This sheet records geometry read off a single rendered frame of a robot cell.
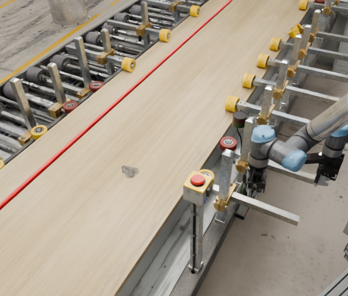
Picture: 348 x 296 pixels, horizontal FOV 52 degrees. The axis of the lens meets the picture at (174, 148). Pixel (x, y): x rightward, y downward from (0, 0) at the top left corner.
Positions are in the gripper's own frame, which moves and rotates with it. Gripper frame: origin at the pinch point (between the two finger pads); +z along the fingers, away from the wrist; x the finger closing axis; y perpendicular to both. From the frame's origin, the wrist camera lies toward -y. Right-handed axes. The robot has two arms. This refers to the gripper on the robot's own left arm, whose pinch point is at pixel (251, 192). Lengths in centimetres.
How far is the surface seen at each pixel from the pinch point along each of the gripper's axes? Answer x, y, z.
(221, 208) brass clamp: -11.8, 5.2, 5.6
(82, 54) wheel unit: -97, -78, -16
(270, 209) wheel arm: 7.9, 4.4, 4.5
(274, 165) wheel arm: 11.0, -21.1, 4.2
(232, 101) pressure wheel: -10, -54, -7
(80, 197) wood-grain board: -70, 11, 0
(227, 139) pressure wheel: -11.4, -31.8, -0.2
